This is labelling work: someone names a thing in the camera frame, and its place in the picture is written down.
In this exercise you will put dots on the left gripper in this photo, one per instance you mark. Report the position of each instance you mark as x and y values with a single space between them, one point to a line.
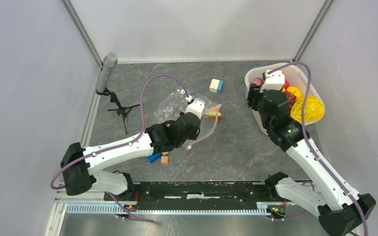
193 135

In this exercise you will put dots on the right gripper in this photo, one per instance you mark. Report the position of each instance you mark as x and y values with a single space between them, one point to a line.
254 92

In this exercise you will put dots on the clear zip top bag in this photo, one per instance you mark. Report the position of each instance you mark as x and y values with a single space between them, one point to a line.
171 109

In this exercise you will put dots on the yellow toy cabbage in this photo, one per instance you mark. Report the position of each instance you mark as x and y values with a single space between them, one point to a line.
314 109

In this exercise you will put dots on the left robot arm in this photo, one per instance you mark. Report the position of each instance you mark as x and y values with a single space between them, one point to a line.
83 168

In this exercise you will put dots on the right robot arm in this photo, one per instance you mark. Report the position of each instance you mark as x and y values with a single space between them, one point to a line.
339 207

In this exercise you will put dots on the purple toy onion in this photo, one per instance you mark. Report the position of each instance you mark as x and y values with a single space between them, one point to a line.
257 81

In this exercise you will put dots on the orange green yellow block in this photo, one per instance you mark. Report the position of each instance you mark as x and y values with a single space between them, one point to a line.
214 114

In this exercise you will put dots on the purple toy grapes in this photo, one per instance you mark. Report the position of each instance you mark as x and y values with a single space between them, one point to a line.
290 97

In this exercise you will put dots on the red toy apple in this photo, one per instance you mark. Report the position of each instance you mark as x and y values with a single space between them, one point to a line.
286 84

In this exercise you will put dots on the white plastic basket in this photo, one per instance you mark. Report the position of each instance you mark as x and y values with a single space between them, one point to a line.
293 74

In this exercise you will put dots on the orange small block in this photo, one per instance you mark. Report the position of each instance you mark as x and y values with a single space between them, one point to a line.
164 160

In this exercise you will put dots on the white and blue block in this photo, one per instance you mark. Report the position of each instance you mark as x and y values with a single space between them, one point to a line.
216 85

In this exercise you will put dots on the blue green grey block stack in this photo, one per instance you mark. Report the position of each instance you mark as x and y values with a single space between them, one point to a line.
153 158

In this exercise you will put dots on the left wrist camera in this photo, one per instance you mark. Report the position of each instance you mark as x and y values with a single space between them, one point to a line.
196 106

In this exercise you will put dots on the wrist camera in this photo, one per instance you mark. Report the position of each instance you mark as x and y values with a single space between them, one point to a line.
273 81
196 106

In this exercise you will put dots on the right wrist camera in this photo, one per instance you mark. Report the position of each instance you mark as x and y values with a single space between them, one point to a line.
273 81

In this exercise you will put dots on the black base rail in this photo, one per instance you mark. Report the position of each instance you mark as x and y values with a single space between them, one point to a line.
200 195

